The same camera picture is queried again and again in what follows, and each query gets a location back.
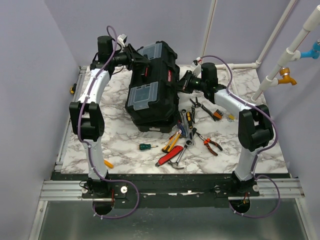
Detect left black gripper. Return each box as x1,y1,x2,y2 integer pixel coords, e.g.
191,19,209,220
110,43,151,71

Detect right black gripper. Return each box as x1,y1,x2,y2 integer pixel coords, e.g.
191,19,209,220
170,71,206,95

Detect black plastic toolbox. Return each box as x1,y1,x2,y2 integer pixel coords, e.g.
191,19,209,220
125,41,180,133

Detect green stubby screwdriver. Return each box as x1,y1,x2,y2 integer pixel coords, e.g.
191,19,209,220
138,143,158,151

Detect steel claw hammer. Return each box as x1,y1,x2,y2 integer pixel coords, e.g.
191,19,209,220
168,147,187,170

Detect orange handled screwdriver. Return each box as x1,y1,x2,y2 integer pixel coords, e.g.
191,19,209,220
104,160,114,169

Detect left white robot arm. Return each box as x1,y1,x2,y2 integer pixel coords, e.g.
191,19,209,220
69,34,150,198

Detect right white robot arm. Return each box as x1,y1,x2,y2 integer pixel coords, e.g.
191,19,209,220
176,62,274,196

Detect orange hex key set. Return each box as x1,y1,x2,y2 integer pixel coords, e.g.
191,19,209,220
213,109,224,121

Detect yellow utility knife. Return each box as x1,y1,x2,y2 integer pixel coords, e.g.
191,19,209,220
161,130,182,153

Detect ratchet wrench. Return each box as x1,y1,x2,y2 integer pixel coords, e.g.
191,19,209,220
185,127,197,146

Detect orange black pliers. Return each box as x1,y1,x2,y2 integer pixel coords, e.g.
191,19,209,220
195,131,223,156

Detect yellow black knob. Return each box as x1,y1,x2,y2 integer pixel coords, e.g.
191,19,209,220
69,83,77,95

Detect orange pipe tap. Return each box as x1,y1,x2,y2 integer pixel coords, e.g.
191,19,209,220
278,67,297,86

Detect blue pipe fitting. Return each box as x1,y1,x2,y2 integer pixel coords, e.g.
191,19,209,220
300,39,320,60

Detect black yellow wire stripper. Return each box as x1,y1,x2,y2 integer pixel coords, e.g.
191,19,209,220
189,97,219,123

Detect blue clear-handled screwdriver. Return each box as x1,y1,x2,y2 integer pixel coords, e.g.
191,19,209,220
177,120,189,138

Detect white pvc pipe frame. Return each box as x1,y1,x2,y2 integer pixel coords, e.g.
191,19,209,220
196,0,320,119

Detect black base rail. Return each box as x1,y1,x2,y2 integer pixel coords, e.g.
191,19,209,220
40,172,300,209

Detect aluminium frame rail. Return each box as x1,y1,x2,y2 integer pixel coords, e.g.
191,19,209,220
40,178,305,201

